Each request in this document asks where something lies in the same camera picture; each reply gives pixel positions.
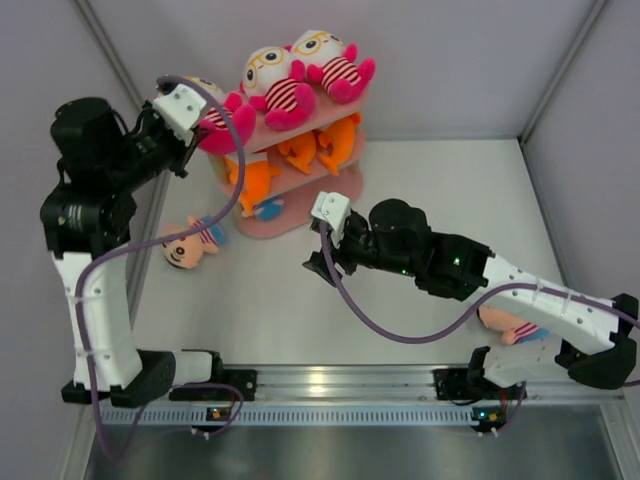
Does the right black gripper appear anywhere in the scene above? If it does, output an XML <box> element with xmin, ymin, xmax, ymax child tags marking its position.
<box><xmin>304</xmin><ymin>215</ymin><xmax>418</xmax><ymax>287</ymax></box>

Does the small orange shark plush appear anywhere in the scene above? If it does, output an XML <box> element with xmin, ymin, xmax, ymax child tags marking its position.
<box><xmin>277</xmin><ymin>131</ymin><xmax>317</xmax><ymax>174</ymax></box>

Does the large orange shark plush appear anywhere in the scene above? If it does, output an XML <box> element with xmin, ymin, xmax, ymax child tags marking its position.
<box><xmin>317</xmin><ymin>112</ymin><xmax>362</xmax><ymax>176</ymax></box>

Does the boy doll plush blue cap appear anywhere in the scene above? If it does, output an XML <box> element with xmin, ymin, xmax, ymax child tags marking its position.
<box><xmin>162</xmin><ymin>224</ymin><xmax>226</xmax><ymax>270</ymax></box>

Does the white panda plush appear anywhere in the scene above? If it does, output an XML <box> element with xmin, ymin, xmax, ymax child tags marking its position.
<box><xmin>184</xmin><ymin>75</ymin><xmax>259</xmax><ymax>155</ymax></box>
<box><xmin>239</xmin><ymin>46</ymin><xmax>316</xmax><ymax>131</ymax></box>
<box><xmin>286</xmin><ymin>30</ymin><xmax>376</xmax><ymax>104</ymax></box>

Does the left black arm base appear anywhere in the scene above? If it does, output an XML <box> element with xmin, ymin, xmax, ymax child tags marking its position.
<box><xmin>168</xmin><ymin>367</ymin><xmax>258</xmax><ymax>437</ymax></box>

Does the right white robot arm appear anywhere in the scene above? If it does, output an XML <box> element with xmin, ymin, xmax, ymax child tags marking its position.
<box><xmin>304</xmin><ymin>192</ymin><xmax>639</xmax><ymax>397</ymax></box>

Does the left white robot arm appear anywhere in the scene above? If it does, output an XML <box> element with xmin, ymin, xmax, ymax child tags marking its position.
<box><xmin>40</xmin><ymin>97</ymin><xmax>226</xmax><ymax>408</ymax></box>

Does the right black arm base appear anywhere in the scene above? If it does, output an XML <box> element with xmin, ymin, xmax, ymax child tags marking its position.
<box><xmin>433</xmin><ymin>368</ymin><xmax>527</xmax><ymax>437</ymax></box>

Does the boy doll plush on shelf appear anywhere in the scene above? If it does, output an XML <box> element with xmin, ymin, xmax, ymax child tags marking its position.
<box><xmin>241</xmin><ymin>196</ymin><xmax>285</xmax><ymax>221</ymax></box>

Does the pink three-tier toy shelf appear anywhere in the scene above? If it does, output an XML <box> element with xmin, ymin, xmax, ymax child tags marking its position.
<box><xmin>222</xmin><ymin>89</ymin><xmax>368</xmax><ymax>239</ymax></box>

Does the orange shark plush on shelf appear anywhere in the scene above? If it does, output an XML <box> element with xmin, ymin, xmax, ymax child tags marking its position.
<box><xmin>239</xmin><ymin>160</ymin><xmax>281</xmax><ymax>215</ymax></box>

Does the boy doll plush right side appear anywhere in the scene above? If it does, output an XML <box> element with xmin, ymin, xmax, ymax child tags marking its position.
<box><xmin>478</xmin><ymin>305</ymin><xmax>549</xmax><ymax>345</ymax></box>

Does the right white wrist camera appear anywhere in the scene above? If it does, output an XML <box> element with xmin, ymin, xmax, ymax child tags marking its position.
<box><xmin>310</xmin><ymin>191</ymin><xmax>351</xmax><ymax>245</ymax></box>

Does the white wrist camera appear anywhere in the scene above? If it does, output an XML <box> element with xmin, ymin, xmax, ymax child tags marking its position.
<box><xmin>152</xmin><ymin>84</ymin><xmax>207</xmax><ymax>145</ymax></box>
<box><xmin>310</xmin><ymin>191</ymin><xmax>351</xmax><ymax>245</ymax></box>

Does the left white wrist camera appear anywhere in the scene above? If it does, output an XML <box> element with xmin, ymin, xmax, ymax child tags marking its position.
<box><xmin>152</xmin><ymin>84</ymin><xmax>207</xmax><ymax>145</ymax></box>

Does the aluminium front rail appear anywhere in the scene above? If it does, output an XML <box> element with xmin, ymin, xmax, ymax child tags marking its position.
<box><xmin>149</xmin><ymin>363</ymin><xmax>626</xmax><ymax>402</ymax></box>

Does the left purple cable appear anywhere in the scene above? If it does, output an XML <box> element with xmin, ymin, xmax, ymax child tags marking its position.
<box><xmin>74</xmin><ymin>73</ymin><xmax>247</xmax><ymax>461</ymax></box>

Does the purple cable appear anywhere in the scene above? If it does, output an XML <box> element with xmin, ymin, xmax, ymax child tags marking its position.
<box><xmin>319</xmin><ymin>222</ymin><xmax>640</xmax><ymax>389</ymax></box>
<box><xmin>74</xmin><ymin>73</ymin><xmax>247</xmax><ymax>461</ymax></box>

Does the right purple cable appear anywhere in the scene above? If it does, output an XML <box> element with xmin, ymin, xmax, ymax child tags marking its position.
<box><xmin>319</xmin><ymin>222</ymin><xmax>640</xmax><ymax>389</ymax></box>

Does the white slotted cable duct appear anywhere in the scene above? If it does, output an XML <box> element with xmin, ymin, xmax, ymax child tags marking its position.
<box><xmin>101</xmin><ymin>404</ymin><xmax>483</xmax><ymax>427</ymax></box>

